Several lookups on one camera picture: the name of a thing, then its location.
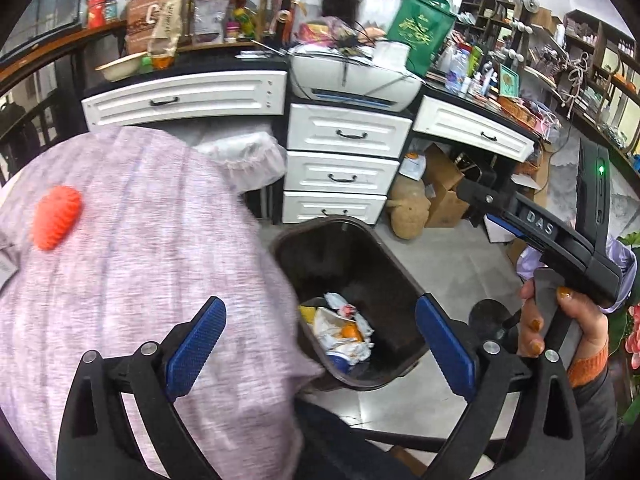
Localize orange sleeve right forearm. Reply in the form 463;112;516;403
567;344;627;479

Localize dark brown trash bin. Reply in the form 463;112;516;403
270;216;428;391

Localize trash pile in bin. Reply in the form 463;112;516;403
298;292;374;373

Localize right hand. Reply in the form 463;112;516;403
517;278;611;361

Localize black round stand base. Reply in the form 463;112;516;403
469;299;521;353

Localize cardboard box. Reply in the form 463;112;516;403
423;143;469;228

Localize tan plush toy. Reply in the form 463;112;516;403
385;174;431;240

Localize green framed picture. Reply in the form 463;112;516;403
499;64;520;99

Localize white right desk drawer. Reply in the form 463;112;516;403
413;96;535;162

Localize white desk drawer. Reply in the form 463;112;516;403
413;96;535;162
82;70;288;130

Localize green milk carton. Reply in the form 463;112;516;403
0;238;20;289

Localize purple woven tablecloth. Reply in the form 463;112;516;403
1;128;319;479

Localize clear water bottle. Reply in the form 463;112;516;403
445;44;472;93

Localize white three drawer cabinet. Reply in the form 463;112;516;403
282;103;412;226

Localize green paper gift bag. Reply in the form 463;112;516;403
386;0;457;76

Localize white printer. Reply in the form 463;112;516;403
288;44;423;112

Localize white frilled cloth cover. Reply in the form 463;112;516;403
194;131;286;194

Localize white left desk drawer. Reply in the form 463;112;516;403
82;70;288;130

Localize beige bowl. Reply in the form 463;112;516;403
96;52;145;82

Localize red tin can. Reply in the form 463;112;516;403
87;0;106;29

